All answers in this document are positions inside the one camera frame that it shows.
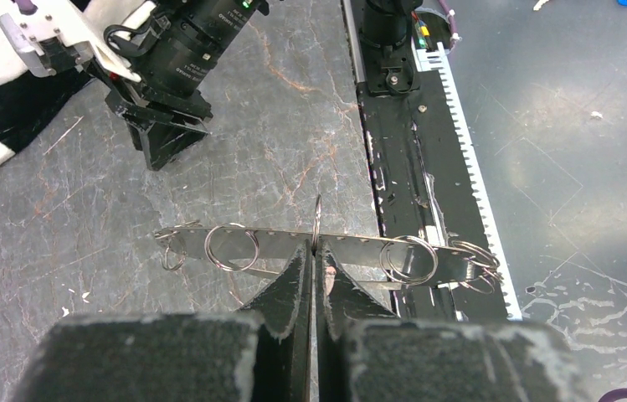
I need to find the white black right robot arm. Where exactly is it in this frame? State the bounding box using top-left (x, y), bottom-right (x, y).
top-left (103, 0), bottom-right (270, 171)

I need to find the white slotted cable duct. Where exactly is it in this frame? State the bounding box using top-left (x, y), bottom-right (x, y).
top-left (415, 42), bottom-right (522, 321)

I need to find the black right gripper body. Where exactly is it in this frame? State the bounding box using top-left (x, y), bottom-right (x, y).
top-left (105, 83), bottom-right (213, 171)

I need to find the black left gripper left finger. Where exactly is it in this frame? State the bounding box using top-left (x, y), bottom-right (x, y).
top-left (14, 241), bottom-right (313, 401)

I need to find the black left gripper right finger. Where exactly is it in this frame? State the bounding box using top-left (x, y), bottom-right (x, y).
top-left (315, 258), bottom-right (589, 401)

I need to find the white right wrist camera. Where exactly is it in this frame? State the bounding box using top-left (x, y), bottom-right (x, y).
top-left (0, 1), bottom-right (141, 82)

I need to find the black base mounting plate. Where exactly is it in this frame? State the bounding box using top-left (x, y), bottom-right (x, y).
top-left (357, 71), bottom-right (509, 321)

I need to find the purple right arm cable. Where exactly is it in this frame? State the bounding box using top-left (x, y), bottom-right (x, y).
top-left (437, 0), bottom-right (464, 51)

